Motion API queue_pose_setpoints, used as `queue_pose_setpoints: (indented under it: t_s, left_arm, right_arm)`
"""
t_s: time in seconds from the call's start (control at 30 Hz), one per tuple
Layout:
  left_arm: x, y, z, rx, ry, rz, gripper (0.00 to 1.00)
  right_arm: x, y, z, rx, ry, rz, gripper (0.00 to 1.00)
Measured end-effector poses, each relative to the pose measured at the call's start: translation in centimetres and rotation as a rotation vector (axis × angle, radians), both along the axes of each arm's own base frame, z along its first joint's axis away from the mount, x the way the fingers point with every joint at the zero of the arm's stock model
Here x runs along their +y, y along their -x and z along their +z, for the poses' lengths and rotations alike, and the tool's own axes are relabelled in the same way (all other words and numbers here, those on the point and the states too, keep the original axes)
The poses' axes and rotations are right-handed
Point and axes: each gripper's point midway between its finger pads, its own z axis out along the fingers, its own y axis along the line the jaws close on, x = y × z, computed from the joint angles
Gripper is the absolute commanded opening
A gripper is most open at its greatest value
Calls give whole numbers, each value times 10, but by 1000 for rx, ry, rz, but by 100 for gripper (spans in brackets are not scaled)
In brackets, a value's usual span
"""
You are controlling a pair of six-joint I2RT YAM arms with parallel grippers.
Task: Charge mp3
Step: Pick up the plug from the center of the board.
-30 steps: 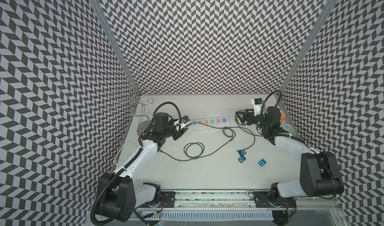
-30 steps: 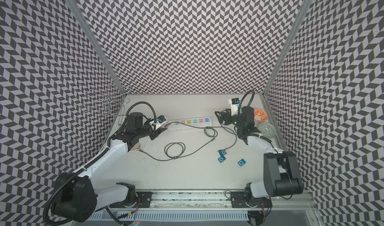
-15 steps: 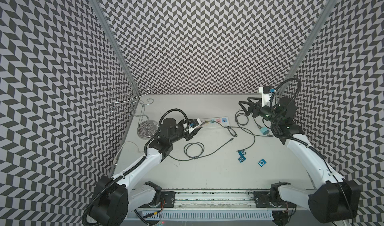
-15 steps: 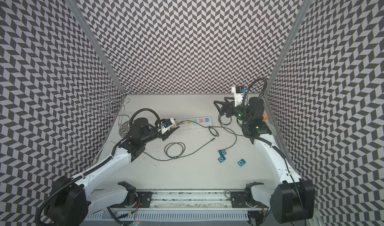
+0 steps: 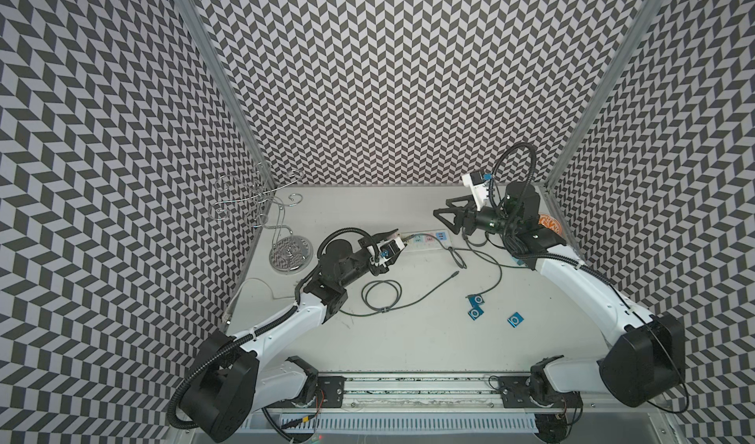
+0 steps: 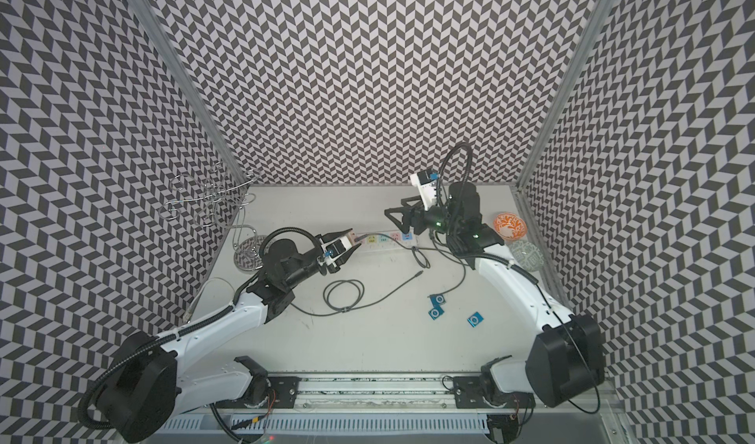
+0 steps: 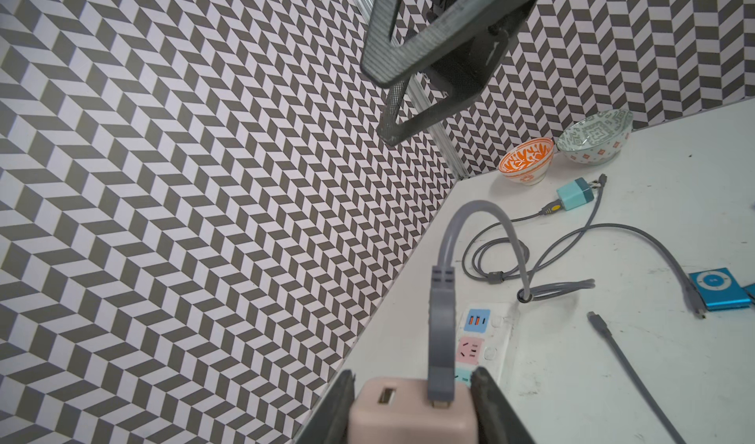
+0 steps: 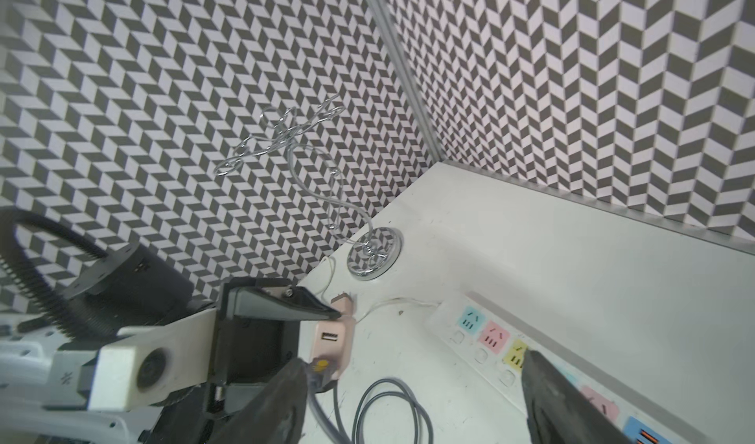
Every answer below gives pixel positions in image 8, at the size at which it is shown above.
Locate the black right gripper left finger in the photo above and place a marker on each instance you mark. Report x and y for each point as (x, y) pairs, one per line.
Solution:
(276, 415)

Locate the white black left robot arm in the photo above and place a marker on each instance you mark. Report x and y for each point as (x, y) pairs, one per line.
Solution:
(84, 292)

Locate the pink usb charger plug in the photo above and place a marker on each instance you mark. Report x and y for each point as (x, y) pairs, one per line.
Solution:
(333, 341)

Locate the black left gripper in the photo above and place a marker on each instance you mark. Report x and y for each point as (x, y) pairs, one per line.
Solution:
(255, 336)

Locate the chrome wire jewelry stand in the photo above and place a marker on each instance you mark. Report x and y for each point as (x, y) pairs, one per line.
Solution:
(372, 250)

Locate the white multicolour power strip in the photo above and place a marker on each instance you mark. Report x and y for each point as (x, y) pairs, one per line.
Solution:
(494, 341)

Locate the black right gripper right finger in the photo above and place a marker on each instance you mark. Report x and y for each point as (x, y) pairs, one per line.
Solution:
(557, 412)

